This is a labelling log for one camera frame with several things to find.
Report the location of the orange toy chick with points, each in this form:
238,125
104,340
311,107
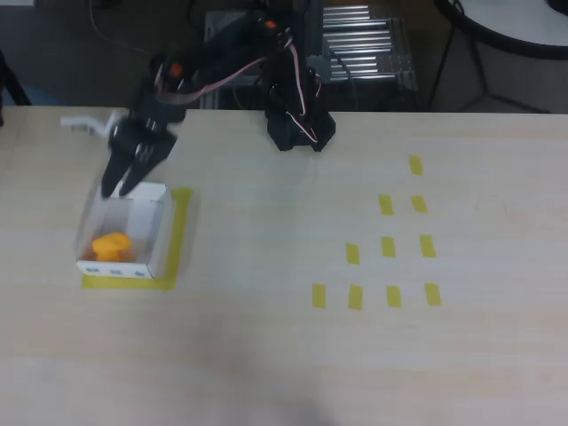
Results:
111,245

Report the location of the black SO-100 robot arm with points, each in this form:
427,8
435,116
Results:
231,42

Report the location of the white cardboard box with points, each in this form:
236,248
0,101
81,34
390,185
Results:
146,213

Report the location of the long yellow tape strip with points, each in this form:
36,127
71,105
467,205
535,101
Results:
124,282
179,231

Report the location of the black slanted chair leg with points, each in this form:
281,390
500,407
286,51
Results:
13,84

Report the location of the short yellow tape piece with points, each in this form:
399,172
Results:
352,254
356,297
415,165
432,294
394,296
427,246
319,296
419,203
386,204
388,246

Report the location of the black metal table stand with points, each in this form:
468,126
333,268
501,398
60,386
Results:
486,92

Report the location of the round white black-rimmed table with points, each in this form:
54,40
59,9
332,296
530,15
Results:
510,18

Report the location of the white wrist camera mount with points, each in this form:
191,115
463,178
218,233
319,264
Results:
75,120

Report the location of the aluminium profile frame rack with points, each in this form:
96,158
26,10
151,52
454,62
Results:
364,49

